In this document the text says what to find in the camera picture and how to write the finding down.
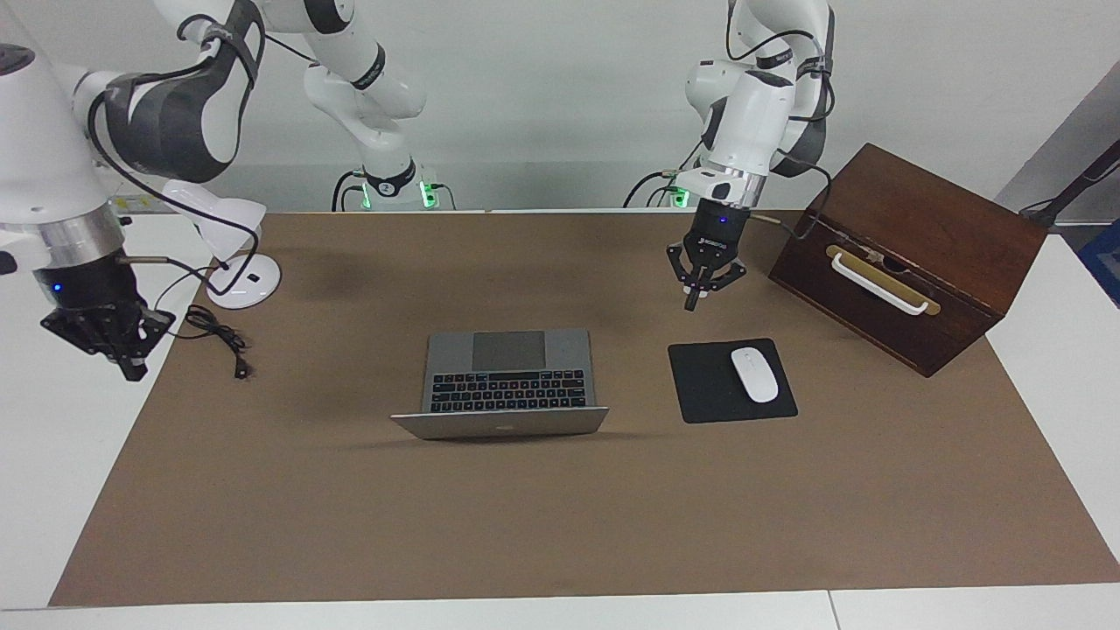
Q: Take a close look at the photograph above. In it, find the black lamp power cable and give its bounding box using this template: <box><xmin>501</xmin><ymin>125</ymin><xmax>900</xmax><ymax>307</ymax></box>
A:
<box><xmin>154</xmin><ymin>265</ymin><xmax>253</xmax><ymax>380</ymax></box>

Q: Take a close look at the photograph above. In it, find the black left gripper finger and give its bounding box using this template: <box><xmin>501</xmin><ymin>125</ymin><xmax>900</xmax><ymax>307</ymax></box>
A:
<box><xmin>700</xmin><ymin>255</ymin><xmax>747</xmax><ymax>295</ymax></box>
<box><xmin>667</xmin><ymin>245</ymin><xmax>702</xmax><ymax>312</ymax></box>

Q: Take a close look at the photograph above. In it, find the black left base cable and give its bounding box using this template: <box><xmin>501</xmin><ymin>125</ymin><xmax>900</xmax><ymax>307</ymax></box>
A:
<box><xmin>623</xmin><ymin>140</ymin><xmax>706</xmax><ymax>209</ymax></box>

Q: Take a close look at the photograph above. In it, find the brass handle backplate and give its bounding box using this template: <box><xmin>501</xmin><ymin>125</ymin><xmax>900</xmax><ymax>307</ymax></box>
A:
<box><xmin>825</xmin><ymin>244</ymin><xmax>942</xmax><ymax>317</ymax></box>

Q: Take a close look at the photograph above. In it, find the black slanted stand pole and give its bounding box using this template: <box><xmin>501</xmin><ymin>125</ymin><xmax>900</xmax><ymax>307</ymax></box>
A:
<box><xmin>1019</xmin><ymin>140</ymin><xmax>1120</xmax><ymax>230</ymax></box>

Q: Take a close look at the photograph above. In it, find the black base cable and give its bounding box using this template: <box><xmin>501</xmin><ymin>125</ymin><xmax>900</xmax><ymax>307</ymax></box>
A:
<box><xmin>331</xmin><ymin>169</ymin><xmax>367</xmax><ymax>213</ymax></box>
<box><xmin>623</xmin><ymin>140</ymin><xmax>706</xmax><ymax>209</ymax></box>

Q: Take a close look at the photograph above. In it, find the silver grey laptop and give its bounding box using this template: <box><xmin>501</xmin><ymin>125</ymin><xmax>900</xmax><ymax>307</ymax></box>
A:
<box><xmin>389</xmin><ymin>329</ymin><xmax>611</xmax><ymax>441</ymax></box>

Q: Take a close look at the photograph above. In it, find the brown table mat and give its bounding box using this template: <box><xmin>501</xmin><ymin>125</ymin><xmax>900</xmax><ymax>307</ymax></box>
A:
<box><xmin>48</xmin><ymin>210</ymin><xmax>1120</xmax><ymax>607</ymax></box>

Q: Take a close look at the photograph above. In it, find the blue crate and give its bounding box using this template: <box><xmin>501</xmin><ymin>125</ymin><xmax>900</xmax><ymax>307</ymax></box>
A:
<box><xmin>1078</xmin><ymin>219</ymin><xmax>1120</xmax><ymax>307</ymax></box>

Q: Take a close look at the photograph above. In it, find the black right base cable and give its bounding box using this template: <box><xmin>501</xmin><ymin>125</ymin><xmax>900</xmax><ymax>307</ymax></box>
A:
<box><xmin>331</xmin><ymin>169</ymin><xmax>367</xmax><ymax>213</ymax></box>

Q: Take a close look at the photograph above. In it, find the dark brown wooden box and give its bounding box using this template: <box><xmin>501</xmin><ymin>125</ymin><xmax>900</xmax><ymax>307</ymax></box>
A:
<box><xmin>768</xmin><ymin>143</ymin><xmax>1049</xmax><ymax>379</ymax></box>

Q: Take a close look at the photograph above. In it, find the white box handle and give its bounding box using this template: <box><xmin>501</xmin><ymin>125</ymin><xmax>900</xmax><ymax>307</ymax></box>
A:
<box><xmin>829</xmin><ymin>252</ymin><xmax>930</xmax><ymax>316</ymax></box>

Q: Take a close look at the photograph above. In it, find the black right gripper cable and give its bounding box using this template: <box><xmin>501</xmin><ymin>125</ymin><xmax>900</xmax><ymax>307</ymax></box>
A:
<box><xmin>87</xmin><ymin>0</ymin><xmax>263</xmax><ymax>294</ymax></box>

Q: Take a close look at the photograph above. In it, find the white computer mouse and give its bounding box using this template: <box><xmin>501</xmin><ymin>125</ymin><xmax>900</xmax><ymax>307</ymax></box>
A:
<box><xmin>731</xmin><ymin>347</ymin><xmax>780</xmax><ymax>404</ymax></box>

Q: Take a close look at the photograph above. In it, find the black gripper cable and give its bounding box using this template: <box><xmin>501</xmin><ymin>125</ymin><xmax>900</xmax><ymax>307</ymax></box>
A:
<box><xmin>87</xmin><ymin>0</ymin><xmax>263</xmax><ymax>294</ymax></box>
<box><xmin>724</xmin><ymin>26</ymin><xmax>834</xmax><ymax>242</ymax></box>

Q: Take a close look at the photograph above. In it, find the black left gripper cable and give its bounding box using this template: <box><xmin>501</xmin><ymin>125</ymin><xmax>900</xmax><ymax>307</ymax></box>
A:
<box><xmin>724</xmin><ymin>26</ymin><xmax>834</xmax><ymax>242</ymax></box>

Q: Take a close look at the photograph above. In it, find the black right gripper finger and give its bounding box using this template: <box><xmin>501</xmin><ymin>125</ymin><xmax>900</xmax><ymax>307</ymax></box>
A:
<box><xmin>39</xmin><ymin>315</ymin><xmax>115</xmax><ymax>358</ymax></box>
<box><xmin>109</xmin><ymin>313</ymin><xmax>176</xmax><ymax>382</ymax></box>

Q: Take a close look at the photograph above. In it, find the white desk lamp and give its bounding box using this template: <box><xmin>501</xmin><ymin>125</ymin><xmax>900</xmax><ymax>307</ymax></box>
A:
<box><xmin>162</xmin><ymin>178</ymin><xmax>283</xmax><ymax>310</ymax></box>

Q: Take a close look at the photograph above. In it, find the black mouse pad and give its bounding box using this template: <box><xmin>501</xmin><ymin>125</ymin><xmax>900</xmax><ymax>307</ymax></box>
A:
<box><xmin>668</xmin><ymin>338</ymin><xmax>799</xmax><ymax>425</ymax></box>

